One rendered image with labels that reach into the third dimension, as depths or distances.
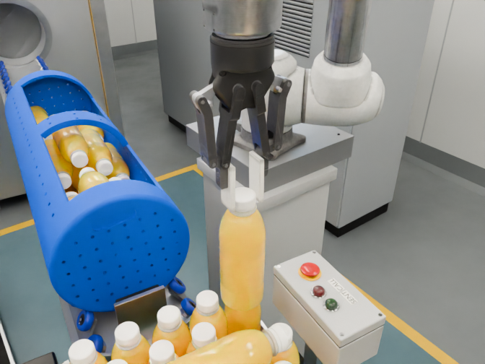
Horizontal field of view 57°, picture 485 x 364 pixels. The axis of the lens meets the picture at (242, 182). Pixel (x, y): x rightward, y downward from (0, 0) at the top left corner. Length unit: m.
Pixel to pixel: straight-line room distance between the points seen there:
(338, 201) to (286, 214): 1.24
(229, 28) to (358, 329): 0.52
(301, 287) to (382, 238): 2.00
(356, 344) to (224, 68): 0.51
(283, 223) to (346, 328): 0.63
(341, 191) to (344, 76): 1.41
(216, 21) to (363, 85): 0.77
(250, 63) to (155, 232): 0.50
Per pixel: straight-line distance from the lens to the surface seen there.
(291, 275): 0.86
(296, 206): 1.37
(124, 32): 6.32
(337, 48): 1.17
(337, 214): 2.62
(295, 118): 1.26
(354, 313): 0.81
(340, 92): 1.21
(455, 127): 3.53
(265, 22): 0.50
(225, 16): 0.49
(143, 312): 0.93
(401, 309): 2.42
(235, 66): 0.51
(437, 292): 2.57
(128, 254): 0.93
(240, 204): 0.61
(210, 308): 0.80
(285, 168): 1.28
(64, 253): 0.89
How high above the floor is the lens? 1.69
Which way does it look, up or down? 32 degrees down
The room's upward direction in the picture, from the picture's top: straight up
